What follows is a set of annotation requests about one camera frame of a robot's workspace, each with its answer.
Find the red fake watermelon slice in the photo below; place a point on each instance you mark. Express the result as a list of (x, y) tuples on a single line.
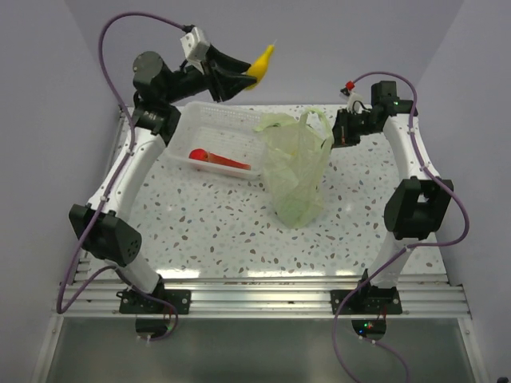
[(224, 161)]

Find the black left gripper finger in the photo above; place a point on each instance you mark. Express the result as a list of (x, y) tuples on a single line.
[(232, 84), (226, 62)]

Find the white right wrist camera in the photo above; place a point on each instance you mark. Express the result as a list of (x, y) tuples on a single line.
[(354, 100)]

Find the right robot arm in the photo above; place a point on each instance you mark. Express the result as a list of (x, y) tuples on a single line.
[(419, 202)]

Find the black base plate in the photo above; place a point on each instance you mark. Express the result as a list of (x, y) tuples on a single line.
[(164, 302), (373, 301)]

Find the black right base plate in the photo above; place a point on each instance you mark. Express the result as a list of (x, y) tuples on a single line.
[(373, 301)]

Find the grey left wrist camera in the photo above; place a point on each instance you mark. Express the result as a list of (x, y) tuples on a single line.
[(195, 45)]

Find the light green avocado plastic bag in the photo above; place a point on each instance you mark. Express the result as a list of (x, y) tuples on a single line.
[(297, 154)]

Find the red fake tomato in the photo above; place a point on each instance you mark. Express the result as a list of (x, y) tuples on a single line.
[(198, 154)]

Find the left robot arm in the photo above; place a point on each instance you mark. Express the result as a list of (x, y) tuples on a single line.
[(101, 225)]

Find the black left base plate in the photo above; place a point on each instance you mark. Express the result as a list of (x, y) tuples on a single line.
[(164, 302)]

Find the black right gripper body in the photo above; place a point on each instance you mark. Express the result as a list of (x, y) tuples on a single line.
[(354, 126)]

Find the aluminium rail frame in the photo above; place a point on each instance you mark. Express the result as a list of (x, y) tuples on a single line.
[(219, 237)]

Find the yellow fake banana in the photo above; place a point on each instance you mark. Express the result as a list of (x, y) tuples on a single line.
[(259, 67)]

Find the white plastic mesh basket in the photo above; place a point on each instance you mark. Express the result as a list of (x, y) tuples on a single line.
[(222, 130)]

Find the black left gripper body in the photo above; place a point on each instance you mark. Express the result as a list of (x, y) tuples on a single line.
[(211, 76)]

